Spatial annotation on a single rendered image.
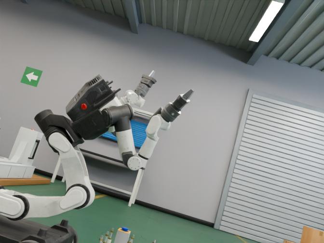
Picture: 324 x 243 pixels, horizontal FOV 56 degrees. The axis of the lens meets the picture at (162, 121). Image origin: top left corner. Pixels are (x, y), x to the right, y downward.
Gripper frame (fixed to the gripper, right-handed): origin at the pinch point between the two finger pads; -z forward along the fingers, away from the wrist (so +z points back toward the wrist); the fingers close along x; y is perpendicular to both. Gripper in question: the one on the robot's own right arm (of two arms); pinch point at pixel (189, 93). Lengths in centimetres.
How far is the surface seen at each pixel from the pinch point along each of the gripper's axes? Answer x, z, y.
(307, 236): 297, 66, 236
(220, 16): 467, -80, -116
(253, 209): 465, 142, 212
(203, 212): 446, 220, 148
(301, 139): 538, -23, 180
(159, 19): 514, 9, -223
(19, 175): 192, 287, -113
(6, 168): 154, 263, -118
